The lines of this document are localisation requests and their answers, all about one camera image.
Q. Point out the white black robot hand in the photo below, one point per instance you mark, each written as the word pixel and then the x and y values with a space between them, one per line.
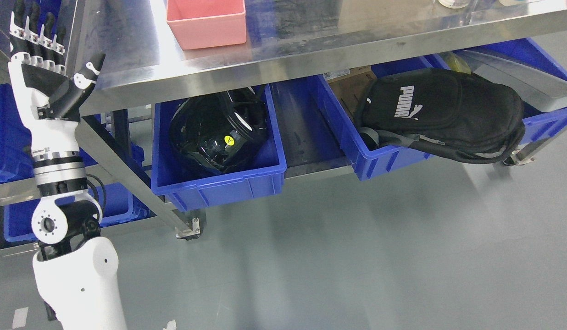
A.
pixel 47 101

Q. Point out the pink plastic storage box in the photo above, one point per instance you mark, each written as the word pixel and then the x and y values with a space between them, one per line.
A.
pixel 198 24

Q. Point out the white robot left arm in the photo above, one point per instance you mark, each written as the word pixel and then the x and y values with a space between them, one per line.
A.
pixel 75 267

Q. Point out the cardboard box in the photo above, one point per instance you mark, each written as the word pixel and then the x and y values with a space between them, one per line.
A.
pixel 349 85

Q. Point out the white container on table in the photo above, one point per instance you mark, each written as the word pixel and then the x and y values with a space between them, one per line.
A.
pixel 454 4

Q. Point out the blue bin far left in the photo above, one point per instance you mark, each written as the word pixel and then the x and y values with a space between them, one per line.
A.
pixel 6 133

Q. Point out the stainless steel table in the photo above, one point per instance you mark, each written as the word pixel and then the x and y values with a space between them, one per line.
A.
pixel 285 39

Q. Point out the blue bin lower left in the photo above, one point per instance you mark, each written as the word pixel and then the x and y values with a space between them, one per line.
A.
pixel 121 206

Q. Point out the black glossy helmet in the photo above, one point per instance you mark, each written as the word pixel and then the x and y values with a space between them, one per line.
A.
pixel 219 133

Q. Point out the blue bin with helmet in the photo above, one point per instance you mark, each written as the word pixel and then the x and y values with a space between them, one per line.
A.
pixel 187 192

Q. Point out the table caster wheel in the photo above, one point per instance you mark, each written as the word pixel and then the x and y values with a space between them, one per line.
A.
pixel 195 221

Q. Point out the blue bin with backpack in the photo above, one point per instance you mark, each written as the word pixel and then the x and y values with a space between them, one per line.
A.
pixel 367 164

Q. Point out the black Puma backpack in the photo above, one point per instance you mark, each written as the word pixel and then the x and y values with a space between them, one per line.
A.
pixel 450 114

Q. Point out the blue bin right edge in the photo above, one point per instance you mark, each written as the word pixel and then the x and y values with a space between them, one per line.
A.
pixel 537 77

